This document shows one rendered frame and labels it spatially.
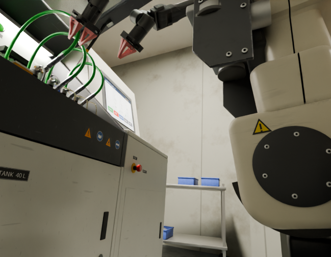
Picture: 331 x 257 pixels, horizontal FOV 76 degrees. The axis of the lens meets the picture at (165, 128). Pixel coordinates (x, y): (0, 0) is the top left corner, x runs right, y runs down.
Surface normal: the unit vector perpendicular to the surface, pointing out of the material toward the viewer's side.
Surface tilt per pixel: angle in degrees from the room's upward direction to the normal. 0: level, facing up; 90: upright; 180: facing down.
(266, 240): 90
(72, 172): 90
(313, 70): 90
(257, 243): 90
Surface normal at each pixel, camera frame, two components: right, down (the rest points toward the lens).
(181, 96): -0.44, -0.30
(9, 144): 0.96, -0.03
